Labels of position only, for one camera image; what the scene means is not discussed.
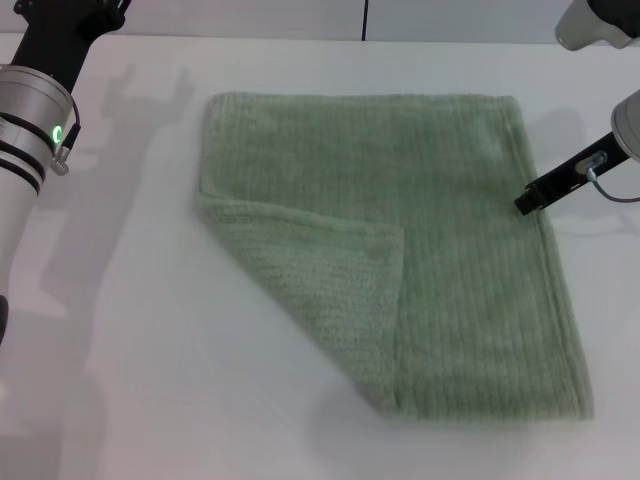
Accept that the green ribbed towel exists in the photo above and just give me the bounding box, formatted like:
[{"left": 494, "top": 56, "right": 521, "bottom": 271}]
[{"left": 192, "top": 91, "right": 596, "bottom": 421}]

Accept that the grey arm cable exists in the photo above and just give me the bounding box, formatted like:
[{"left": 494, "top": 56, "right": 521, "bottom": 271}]
[
  {"left": 49, "top": 99, "right": 84, "bottom": 176},
  {"left": 584, "top": 167, "right": 640, "bottom": 204}
]

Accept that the grey right arm cable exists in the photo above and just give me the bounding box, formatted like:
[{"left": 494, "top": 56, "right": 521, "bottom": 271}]
[{"left": 584, "top": 167, "right": 640, "bottom": 204}]

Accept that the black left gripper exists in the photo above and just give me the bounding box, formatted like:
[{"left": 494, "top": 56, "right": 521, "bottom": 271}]
[{"left": 10, "top": 0, "right": 134, "bottom": 94}]

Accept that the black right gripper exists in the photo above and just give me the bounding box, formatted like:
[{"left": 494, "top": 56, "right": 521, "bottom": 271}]
[{"left": 514, "top": 129, "right": 627, "bottom": 217}]

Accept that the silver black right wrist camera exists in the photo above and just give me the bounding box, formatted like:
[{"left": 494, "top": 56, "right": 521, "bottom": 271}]
[{"left": 555, "top": 0, "right": 640, "bottom": 51}]

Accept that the grey left arm cable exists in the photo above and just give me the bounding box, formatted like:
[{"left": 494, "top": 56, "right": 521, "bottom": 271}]
[{"left": 49, "top": 99, "right": 84, "bottom": 176}]

